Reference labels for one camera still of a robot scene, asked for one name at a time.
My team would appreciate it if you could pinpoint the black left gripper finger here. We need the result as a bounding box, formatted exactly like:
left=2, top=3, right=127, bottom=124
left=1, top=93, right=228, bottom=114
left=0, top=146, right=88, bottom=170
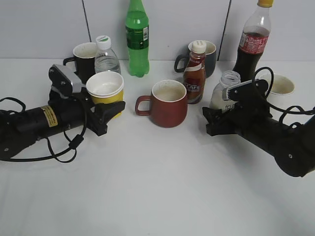
left=94, top=101, right=126, bottom=123

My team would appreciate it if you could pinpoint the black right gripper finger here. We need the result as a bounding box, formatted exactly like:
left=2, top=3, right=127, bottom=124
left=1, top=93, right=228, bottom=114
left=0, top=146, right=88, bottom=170
left=202, top=107, right=236, bottom=125

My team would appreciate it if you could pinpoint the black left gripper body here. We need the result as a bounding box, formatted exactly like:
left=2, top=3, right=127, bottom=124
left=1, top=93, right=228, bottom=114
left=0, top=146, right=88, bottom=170
left=49, top=89, right=110, bottom=136

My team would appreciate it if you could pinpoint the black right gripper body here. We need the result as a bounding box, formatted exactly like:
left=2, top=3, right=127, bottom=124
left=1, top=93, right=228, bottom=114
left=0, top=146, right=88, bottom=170
left=206, top=100, right=271, bottom=136

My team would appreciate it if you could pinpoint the milk bottle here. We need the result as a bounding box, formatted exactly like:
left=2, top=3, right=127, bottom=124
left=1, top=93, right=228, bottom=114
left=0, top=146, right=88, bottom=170
left=209, top=70, right=241, bottom=113

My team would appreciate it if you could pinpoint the yellow paper cup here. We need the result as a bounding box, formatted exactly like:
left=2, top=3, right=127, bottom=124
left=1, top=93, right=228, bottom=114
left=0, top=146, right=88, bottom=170
left=86, top=71, right=125, bottom=104

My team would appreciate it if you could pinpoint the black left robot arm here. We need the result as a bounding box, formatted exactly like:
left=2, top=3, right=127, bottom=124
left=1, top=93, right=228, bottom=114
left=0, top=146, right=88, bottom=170
left=0, top=89, right=126, bottom=162

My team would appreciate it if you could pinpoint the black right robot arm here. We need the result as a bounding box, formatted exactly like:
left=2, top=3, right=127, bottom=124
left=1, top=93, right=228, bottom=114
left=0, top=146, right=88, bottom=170
left=202, top=101, right=315, bottom=177

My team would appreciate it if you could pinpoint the white ceramic mug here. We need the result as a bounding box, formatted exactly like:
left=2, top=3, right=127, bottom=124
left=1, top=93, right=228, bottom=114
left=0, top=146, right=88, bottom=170
left=267, top=74, right=295, bottom=108

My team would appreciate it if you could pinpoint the brown coffee drink bottle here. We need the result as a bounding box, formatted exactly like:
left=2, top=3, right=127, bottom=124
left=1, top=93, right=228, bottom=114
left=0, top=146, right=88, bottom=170
left=184, top=40, right=206, bottom=104

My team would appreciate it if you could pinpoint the red ceramic mug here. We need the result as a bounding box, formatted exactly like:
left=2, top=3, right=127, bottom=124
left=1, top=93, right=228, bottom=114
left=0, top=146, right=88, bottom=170
left=135, top=80, right=188, bottom=128

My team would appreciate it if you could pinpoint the clear water bottle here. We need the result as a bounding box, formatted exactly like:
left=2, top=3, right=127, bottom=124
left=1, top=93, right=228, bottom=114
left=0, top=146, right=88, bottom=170
left=94, top=35, right=121, bottom=74

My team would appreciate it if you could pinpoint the black mug white inside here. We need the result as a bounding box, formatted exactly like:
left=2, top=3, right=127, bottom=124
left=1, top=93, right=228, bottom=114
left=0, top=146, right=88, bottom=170
left=63, top=42, right=97, bottom=84

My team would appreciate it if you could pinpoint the dark grey mug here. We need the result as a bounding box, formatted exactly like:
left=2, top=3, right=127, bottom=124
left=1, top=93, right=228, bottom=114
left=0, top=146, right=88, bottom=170
left=174, top=40, right=217, bottom=78

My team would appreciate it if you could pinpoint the cola bottle yellow cap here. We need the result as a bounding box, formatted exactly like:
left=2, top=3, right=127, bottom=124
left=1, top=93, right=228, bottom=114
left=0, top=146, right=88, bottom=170
left=233, top=0, right=273, bottom=82

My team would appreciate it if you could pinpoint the green soda bottle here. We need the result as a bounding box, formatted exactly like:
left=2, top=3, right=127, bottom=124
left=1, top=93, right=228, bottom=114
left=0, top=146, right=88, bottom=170
left=125, top=0, right=150, bottom=78

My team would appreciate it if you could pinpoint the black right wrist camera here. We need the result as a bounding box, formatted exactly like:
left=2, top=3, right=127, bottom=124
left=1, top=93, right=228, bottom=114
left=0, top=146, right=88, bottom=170
left=222, top=79, right=269, bottom=102

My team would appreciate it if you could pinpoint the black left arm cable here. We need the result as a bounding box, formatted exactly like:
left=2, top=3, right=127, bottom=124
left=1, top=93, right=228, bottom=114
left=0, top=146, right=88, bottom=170
left=0, top=97, right=87, bottom=163

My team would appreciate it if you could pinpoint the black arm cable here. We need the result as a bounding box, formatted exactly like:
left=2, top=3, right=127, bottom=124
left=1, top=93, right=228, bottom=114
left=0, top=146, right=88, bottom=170
left=0, top=97, right=87, bottom=163
left=252, top=66, right=315, bottom=128

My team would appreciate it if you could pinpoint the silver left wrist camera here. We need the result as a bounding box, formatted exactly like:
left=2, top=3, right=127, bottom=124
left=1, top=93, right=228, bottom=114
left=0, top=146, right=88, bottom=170
left=48, top=64, right=85, bottom=98

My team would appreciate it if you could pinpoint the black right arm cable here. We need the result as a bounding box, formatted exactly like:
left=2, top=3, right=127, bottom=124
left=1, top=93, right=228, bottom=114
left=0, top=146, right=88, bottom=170
left=252, top=66, right=315, bottom=128

